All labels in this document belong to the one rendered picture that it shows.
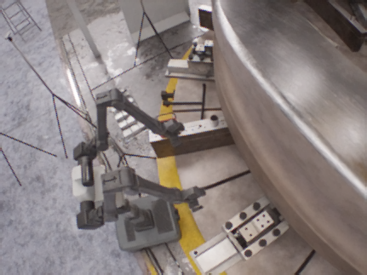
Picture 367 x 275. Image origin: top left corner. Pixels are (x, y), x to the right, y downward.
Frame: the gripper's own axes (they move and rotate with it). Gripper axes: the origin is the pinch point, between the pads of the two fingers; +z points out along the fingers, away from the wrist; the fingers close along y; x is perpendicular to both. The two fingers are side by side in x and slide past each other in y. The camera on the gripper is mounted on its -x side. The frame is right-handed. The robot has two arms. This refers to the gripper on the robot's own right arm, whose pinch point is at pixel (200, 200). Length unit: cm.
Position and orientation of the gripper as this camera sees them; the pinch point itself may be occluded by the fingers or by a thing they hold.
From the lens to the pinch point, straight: 144.9
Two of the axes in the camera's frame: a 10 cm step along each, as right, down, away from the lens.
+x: -7.6, 5.1, 4.0
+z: 6.0, 3.1, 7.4
